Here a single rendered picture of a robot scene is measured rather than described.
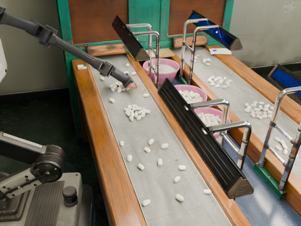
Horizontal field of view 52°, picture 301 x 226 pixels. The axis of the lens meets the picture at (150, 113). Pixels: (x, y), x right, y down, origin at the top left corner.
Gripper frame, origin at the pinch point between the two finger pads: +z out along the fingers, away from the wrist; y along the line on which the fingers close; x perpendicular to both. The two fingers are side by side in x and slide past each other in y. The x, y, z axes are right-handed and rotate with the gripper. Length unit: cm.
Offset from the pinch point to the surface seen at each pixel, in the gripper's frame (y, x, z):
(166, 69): 24.3, -17.8, 24.3
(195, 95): -17.8, -20.8, 26.1
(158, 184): -83, 10, -8
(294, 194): -104, -24, 31
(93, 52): 49, 8, -19
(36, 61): 135, 66, -28
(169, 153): -65, 3, 0
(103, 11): 55, -19, -29
